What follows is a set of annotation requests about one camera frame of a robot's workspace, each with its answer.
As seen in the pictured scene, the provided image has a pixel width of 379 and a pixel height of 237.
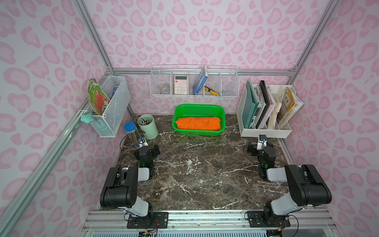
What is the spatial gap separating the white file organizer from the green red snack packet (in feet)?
2.56

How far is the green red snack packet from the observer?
69 cm

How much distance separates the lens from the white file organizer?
930 mm
